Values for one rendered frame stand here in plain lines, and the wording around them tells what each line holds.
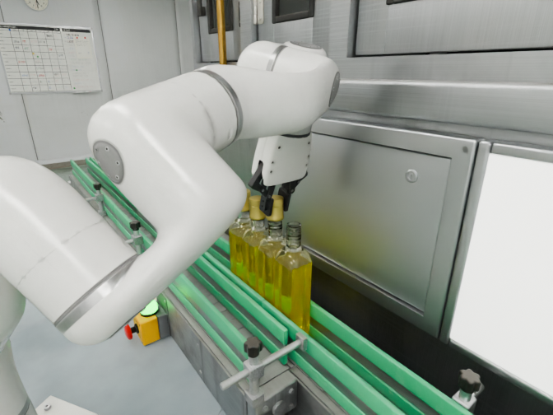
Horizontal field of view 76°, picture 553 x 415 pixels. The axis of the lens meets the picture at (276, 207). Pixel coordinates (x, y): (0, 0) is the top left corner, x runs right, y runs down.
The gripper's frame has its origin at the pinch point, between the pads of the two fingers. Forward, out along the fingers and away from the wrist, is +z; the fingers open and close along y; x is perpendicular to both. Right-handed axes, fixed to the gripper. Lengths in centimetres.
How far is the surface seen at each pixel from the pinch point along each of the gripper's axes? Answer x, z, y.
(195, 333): -0.6, 30.6, 15.3
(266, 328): 11.4, 21.1, 6.5
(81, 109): -554, 182, -75
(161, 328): -14.8, 43.4, 17.2
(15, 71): -568, 128, -2
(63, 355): -24, 50, 39
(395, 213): 18.1, -5.3, -12.2
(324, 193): 1.3, 0.1, -12.4
